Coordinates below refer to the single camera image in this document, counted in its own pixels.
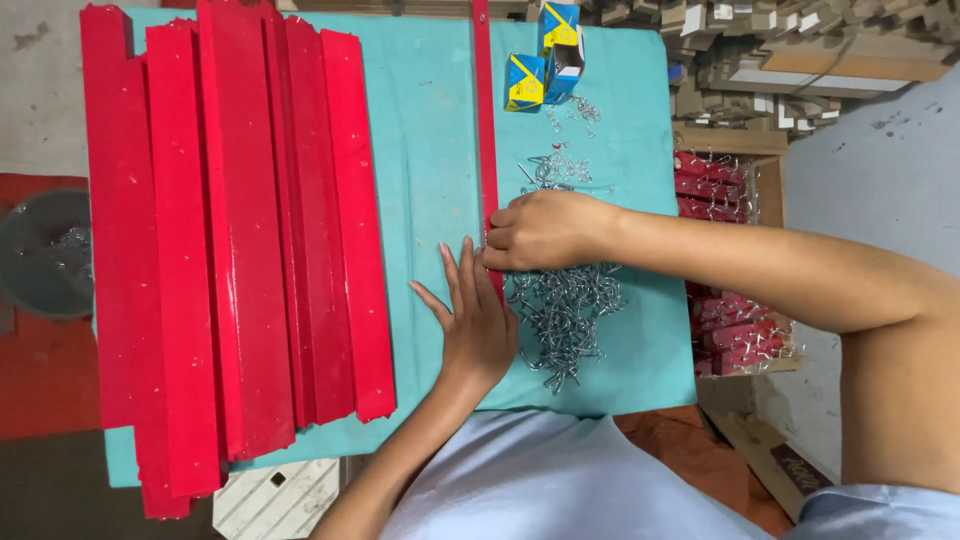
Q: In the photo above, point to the person's left hand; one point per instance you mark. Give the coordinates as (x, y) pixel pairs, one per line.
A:
(480, 337)

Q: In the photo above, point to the person's right hand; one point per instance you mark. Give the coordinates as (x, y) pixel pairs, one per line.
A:
(559, 229)

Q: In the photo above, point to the person's right fingers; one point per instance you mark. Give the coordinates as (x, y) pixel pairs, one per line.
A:
(501, 240)

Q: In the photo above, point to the narrow red wooden strip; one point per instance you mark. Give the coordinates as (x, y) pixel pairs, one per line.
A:
(486, 112)

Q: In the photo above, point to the pile of silver metal hooks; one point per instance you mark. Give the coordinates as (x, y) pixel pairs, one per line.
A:
(564, 322)

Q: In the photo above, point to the teal table cloth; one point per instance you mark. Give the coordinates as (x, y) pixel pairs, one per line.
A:
(427, 150)

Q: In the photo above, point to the closed yellow blue carton box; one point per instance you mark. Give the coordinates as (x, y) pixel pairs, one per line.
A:
(523, 84)

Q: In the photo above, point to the open blue carton box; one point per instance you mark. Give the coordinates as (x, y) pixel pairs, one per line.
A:
(564, 75)

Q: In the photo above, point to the tall yellow blue carton box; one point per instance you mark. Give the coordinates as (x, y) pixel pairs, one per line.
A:
(559, 22)

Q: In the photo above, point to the wooden crate of hooked strips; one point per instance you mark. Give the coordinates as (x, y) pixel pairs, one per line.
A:
(720, 187)

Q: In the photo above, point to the person's light blue shirt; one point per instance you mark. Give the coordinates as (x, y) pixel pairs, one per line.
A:
(540, 487)

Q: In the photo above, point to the stack of red wooden strips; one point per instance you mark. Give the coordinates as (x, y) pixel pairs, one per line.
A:
(240, 225)

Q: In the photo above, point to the white plastic stool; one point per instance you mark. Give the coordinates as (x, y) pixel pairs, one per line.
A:
(277, 499)

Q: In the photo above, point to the heap of wooden offcuts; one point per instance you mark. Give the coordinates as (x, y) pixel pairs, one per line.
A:
(787, 52)

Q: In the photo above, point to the grey plastic bucket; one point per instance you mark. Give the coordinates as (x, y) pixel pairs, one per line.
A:
(37, 255)

